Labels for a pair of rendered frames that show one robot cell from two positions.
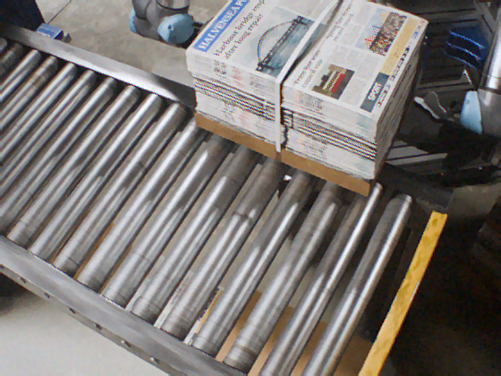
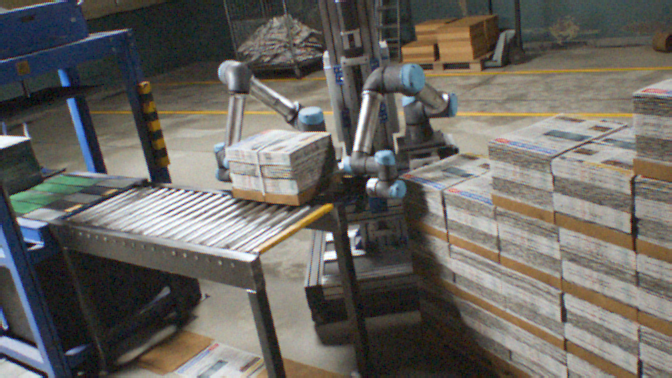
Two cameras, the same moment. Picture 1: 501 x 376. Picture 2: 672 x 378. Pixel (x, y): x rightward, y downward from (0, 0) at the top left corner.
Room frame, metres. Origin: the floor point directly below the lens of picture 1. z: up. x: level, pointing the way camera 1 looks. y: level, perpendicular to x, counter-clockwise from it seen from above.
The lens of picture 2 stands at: (-2.09, -0.67, 1.77)
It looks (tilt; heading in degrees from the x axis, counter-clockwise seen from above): 18 degrees down; 6
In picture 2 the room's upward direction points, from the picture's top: 10 degrees counter-clockwise
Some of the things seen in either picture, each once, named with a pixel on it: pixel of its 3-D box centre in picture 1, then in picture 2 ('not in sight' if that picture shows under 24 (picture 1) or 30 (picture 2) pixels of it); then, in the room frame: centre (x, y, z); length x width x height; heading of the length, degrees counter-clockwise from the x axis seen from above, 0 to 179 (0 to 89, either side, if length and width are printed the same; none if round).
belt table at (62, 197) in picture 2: not in sight; (61, 203); (1.28, 1.16, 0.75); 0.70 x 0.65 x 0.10; 56
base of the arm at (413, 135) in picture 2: not in sight; (418, 129); (1.21, -0.74, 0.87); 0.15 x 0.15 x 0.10
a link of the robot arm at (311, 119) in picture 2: not in sight; (312, 122); (1.20, -0.24, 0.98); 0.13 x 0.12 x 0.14; 27
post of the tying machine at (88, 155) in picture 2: not in sight; (96, 168); (1.81, 1.16, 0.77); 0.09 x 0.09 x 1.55; 56
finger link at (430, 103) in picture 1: (430, 102); not in sight; (0.77, -0.40, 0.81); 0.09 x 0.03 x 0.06; 29
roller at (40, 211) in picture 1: (77, 164); (175, 216); (0.74, 0.37, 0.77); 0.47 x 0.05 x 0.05; 146
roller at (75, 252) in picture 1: (123, 186); (194, 219); (0.67, 0.27, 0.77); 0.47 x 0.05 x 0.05; 146
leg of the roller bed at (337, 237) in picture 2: (401, 286); (353, 304); (0.55, -0.35, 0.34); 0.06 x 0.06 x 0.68; 56
